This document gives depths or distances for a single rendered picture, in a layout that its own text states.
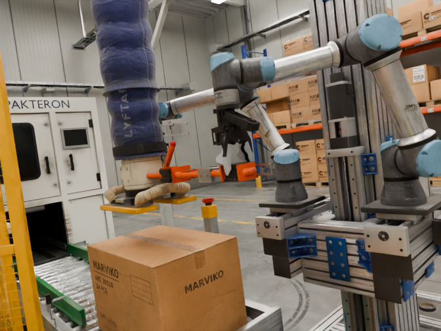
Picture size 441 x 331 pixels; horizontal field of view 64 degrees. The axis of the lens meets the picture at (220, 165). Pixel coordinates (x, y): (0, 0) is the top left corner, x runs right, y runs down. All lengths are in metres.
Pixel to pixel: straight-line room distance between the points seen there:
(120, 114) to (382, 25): 0.98
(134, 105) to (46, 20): 9.73
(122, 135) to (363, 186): 1.02
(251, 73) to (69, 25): 10.36
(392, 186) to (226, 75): 0.72
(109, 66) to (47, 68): 9.19
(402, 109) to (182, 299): 0.97
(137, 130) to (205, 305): 0.73
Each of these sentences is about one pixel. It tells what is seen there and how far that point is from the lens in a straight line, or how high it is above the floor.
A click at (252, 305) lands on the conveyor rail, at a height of 0.59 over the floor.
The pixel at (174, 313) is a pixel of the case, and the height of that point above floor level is 0.76.
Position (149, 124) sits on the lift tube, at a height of 1.45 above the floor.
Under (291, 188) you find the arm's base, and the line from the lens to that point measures 1.62.
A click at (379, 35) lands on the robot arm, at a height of 1.59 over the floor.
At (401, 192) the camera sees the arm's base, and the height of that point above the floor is 1.09.
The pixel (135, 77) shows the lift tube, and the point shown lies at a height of 1.64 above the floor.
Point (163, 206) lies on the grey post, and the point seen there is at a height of 0.67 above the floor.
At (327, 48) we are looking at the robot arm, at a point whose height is 1.61.
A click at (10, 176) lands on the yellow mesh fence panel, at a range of 1.77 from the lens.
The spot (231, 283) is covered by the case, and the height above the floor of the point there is 0.77.
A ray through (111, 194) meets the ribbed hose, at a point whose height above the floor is 1.18.
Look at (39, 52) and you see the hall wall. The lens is 10.74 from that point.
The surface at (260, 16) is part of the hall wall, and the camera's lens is 12.39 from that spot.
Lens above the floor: 1.32
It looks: 3 degrees down
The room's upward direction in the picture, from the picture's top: 7 degrees counter-clockwise
